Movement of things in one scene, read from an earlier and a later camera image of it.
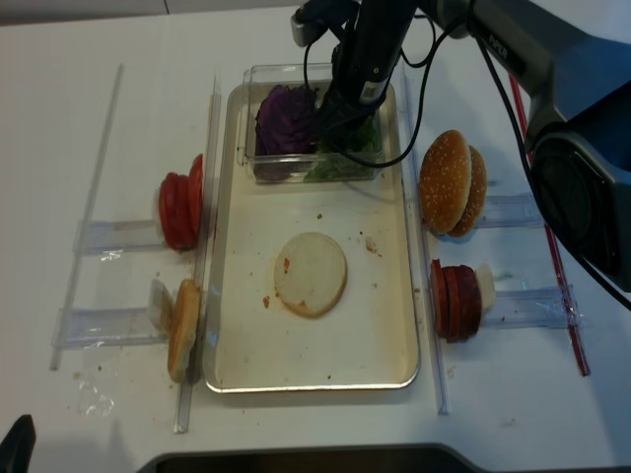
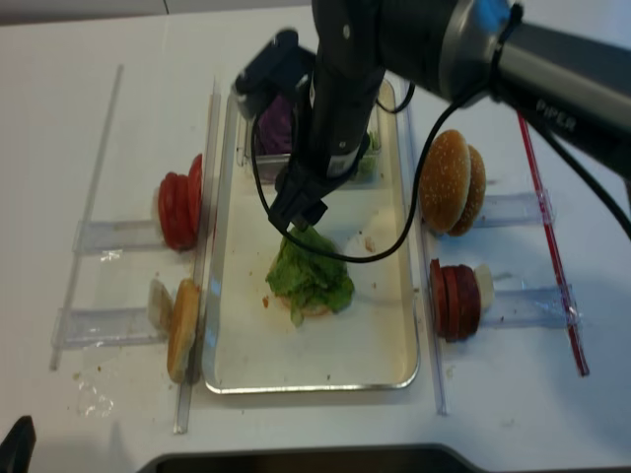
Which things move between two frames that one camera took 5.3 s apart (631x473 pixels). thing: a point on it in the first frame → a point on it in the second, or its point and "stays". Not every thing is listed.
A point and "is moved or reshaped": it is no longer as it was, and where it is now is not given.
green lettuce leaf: (333, 165) is moved or reshaped
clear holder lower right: (532, 307) stays
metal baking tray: (311, 285) stays
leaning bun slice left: (182, 338) stays
